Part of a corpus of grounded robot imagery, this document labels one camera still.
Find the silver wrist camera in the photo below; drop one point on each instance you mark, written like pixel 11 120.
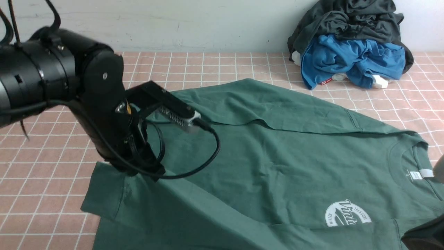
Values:
pixel 186 123

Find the green long sleeve shirt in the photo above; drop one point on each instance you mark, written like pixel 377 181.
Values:
pixel 294 172

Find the dark grey crumpled garment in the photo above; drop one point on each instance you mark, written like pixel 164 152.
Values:
pixel 351 20

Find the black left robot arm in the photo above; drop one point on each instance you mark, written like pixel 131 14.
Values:
pixel 63 68

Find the pink checkered tablecloth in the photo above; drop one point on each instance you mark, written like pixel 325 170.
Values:
pixel 44 179

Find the blue crumpled garment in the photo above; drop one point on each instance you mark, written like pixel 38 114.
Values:
pixel 358 59

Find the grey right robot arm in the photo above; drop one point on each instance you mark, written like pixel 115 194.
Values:
pixel 428 236

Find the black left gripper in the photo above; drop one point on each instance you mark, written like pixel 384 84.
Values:
pixel 115 120

